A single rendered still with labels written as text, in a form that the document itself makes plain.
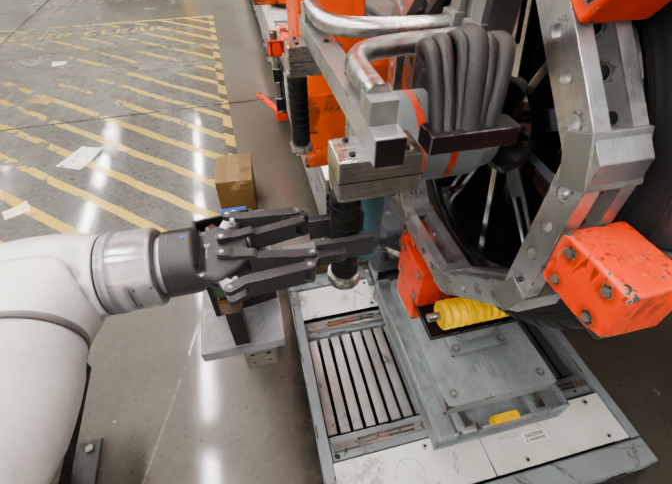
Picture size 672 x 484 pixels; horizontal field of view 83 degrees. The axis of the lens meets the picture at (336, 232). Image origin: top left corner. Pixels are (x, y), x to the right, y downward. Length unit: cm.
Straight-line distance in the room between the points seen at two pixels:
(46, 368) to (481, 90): 44
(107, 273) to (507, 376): 94
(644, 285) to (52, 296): 53
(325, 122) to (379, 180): 68
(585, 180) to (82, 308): 49
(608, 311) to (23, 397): 49
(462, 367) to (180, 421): 81
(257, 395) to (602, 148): 110
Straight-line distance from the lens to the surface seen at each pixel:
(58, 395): 40
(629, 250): 46
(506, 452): 120
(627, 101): 45
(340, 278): 50
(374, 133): 35
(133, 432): 134
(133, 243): 44
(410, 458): 113
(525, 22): 67
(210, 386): 132
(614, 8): 44
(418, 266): 79
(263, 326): 84
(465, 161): 60
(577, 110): 43
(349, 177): 38
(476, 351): 112
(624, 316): 44
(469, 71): 39
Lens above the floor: 115
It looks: 44 degrees down
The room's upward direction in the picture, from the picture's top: straight up
